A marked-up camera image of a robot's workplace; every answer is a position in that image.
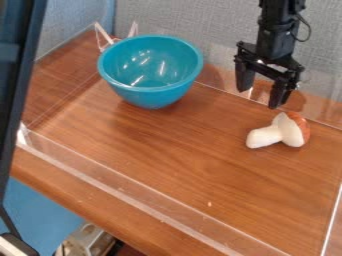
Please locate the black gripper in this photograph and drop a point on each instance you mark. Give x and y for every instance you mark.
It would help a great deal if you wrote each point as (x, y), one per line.
(268, 57)

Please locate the white brown toy mushroom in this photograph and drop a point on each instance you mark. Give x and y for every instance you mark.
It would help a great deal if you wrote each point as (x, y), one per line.
(288, 128)

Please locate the blue plastic bowl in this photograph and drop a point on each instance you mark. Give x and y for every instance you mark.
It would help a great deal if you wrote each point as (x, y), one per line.
(149, 69)

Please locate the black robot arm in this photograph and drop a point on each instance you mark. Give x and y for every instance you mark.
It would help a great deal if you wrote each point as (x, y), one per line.
(280, 14)

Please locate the clear acrylic back barrier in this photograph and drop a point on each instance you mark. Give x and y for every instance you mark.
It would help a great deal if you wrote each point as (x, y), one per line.
(318, 106)

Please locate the clear acrylic barrier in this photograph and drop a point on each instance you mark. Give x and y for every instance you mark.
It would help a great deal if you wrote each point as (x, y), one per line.
(203, 228)
(318, 106)

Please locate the clear acrylic front barrier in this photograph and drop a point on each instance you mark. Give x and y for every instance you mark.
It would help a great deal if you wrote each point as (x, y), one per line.
(203, 228)

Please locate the black stand leg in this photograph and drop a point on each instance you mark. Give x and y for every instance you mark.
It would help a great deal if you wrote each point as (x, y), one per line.
(12, 245)

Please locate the clear acrylic corner bracket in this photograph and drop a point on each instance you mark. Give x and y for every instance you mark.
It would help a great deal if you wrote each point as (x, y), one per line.
(104, 40)

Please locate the dark blue metal post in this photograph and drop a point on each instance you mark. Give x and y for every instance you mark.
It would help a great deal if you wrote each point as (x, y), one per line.
(21, 18)

